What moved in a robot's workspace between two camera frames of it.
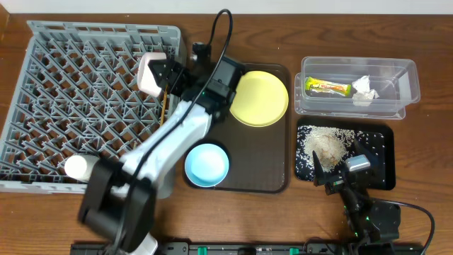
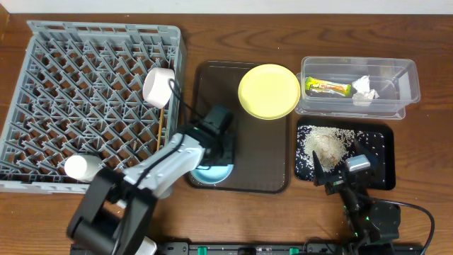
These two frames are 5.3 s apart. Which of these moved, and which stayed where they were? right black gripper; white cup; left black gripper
Moved: left black gripper
Stayed: right black gripper; white cup
